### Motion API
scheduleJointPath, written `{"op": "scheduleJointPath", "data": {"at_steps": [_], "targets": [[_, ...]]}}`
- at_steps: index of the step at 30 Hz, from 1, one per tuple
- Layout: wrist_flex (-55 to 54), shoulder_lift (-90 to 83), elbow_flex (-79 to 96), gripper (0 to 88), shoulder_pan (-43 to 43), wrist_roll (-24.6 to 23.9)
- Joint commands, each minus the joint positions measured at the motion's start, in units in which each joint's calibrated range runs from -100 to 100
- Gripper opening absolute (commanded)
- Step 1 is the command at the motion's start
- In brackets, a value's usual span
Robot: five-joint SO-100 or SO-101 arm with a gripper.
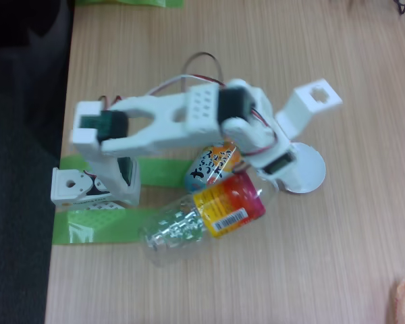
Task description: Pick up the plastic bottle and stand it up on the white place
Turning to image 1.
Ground white round plate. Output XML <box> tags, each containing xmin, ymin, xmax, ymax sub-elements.
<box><xmin>288</xmin><ymin>142</ymin><xmax>327</xmax><ymax>194</ymax></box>

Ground green plastic sheet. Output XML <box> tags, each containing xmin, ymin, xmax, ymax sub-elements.
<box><xmin>74</xmin><ymin>0</ymin><xmax>184</xmax><ymax>9</ymax></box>

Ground person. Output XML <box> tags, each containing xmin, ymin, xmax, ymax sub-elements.
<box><xmin>0</xmin><ymin>0</ymin><xmax>74</xmax><ymax>51</ymax></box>

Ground white empty camera mount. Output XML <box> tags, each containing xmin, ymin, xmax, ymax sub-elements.
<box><xmin>275</xmin><ymin>78</ymin><xmax>344</xmax><ymax>141</ymax></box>

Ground short green tape strip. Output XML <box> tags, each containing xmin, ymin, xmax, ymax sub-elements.
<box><xmin>59</xmin><ymin>155</ymin><xmax>194</xmax><ymax>188</ymax></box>

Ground blue orange aluminium bottle can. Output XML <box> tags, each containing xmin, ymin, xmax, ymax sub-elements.
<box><xmin>184</xmin><ymin>141</ymin><xmax>242</xmax><ymax>193</ymax></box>

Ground clear plastic bottle orange label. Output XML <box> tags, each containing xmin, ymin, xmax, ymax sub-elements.
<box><xmin>136</xmin><ymin>171</ymin><xmax>281</xmax><ymax>267</ymax></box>

